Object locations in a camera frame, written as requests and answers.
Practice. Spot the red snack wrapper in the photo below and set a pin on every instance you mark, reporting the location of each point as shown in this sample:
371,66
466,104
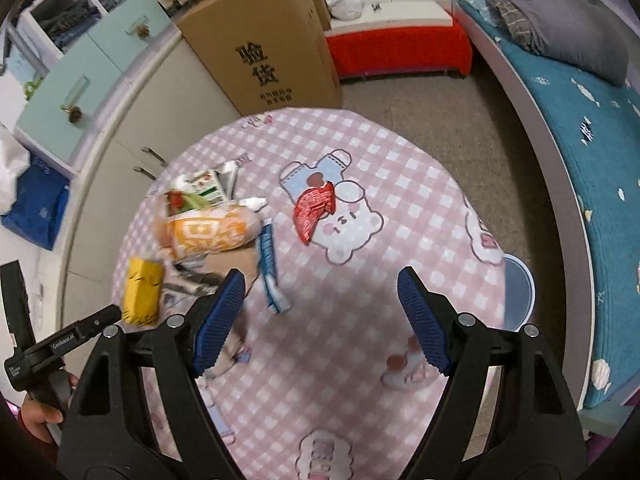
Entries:
311,206

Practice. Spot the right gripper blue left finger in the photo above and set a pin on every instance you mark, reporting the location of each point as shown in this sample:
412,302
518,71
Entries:
211,319

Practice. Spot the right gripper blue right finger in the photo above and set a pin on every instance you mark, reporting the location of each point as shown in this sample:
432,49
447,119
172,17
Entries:
431,317

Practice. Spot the large cardboard box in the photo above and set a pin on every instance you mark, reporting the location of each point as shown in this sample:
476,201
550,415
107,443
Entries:
264,54

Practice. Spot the grey pillow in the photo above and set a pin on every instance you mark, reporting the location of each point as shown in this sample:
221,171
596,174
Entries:
573,32

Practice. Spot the yellow carton box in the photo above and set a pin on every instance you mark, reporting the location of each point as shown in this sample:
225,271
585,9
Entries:
143,288

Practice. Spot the orange white plastic bag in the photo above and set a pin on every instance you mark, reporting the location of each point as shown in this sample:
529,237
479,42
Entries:
211,230

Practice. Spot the blue white wrapper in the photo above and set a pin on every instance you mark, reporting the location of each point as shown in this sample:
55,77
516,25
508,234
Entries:
276,299

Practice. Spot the teal bed mattress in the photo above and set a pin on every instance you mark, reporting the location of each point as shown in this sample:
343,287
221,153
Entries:
585,134

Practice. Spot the pink checkered tablecloth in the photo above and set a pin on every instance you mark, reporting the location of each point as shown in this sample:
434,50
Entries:
338,387

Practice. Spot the blue bag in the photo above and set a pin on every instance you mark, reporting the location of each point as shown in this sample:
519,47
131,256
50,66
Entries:
37,213

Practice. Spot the white cabinet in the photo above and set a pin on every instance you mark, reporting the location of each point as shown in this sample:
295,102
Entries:
109,94

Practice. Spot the green white medicine box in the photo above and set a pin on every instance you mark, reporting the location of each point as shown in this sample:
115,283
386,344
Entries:
215,184

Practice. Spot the left hand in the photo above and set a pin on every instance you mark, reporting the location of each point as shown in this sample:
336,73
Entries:
37,417

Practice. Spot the red storage bench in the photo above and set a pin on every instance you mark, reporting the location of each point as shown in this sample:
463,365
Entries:
399,38

